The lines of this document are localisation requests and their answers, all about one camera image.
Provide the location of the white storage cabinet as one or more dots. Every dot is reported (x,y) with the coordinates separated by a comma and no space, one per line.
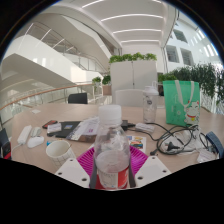
(133,76)

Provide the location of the small blue-green packet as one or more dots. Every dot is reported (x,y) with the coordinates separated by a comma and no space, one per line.
(50,143)

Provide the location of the green cat-print tote bag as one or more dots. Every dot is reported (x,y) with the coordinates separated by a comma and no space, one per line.
(176,106)

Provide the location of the tall green plant hedge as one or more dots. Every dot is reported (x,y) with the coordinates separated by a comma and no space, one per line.
(206,76)

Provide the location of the clear red-labelled water bottle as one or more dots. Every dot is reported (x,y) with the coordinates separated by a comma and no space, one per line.
(111,156)

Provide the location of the black power adapter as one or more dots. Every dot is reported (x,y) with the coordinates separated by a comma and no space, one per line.
(125,125)

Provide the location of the red and black phone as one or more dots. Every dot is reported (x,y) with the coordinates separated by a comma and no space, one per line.
(49,124)

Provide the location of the clear white-lidded shaker bottle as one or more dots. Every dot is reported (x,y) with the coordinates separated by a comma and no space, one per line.
(150,108)

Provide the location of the black tablet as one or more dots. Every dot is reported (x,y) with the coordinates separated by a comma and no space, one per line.
(68,128)

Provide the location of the white grid-patterned cup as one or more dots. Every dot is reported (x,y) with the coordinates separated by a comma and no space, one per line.
(61,156)

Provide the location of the white computer mouse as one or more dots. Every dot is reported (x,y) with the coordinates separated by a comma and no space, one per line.
(35,142)

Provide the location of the white paper packet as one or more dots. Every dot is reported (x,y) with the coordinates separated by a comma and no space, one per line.
(206,155)

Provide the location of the white power strip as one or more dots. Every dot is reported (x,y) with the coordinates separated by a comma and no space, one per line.
(24,134)

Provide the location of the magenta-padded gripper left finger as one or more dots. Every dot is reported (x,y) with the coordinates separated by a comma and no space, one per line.
(71,171)

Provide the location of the wood-topped glass railing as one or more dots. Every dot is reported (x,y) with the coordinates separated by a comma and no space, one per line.
(40,96)

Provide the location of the black office chair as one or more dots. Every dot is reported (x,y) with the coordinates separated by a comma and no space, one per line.
(77,98)

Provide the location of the white chair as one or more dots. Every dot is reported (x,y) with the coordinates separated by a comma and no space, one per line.
(128,98)

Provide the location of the green leafy cabinet plants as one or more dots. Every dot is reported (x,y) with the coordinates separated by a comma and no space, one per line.
(133,57)

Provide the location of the open paper booklet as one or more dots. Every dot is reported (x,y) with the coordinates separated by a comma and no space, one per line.
(85,128)

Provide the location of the small white oval case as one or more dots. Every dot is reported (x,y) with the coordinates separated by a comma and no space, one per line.
(36,131)

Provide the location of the white power adapter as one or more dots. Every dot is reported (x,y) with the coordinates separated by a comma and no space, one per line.
(145,127)

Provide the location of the black and red chair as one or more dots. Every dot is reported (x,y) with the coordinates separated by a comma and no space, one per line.
(5,146)

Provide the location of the white printed card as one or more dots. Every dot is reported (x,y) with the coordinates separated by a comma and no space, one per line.
(54,127)

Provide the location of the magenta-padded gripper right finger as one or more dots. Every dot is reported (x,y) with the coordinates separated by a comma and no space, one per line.
(153,170)

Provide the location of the small white paper note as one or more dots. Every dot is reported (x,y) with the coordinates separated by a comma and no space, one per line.
(35,111)

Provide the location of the ceiling light strips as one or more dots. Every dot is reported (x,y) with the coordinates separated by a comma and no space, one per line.
(133,30)

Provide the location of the small potted green plants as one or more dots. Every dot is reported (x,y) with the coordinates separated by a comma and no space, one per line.
(106,81)

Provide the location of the colourful sticker sheet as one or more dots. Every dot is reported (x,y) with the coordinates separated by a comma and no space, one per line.
(137,143)

